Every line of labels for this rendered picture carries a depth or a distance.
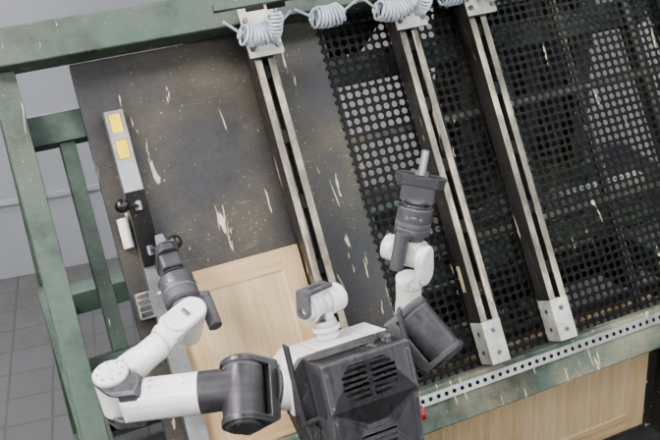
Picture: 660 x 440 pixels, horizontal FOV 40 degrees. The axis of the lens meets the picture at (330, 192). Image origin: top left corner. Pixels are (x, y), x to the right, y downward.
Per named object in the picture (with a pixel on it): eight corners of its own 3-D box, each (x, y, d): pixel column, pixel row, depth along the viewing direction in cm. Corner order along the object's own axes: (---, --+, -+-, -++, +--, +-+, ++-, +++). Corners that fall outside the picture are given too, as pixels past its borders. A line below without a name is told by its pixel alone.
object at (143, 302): (139, 320, 234) (140, 320, 232) (133, 295, 235) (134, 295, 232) (154, 316, 236) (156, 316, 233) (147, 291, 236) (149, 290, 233)
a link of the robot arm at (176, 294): (160, 311, 220) (174, 350, 213) (164, 285, 212) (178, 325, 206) (203, 302, 224) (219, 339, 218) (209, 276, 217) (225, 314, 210)
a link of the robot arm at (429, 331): (453, 348, 214) (461, 336, 202) (424, 371, 212) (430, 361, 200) (421, 309, 218) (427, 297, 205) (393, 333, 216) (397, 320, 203)
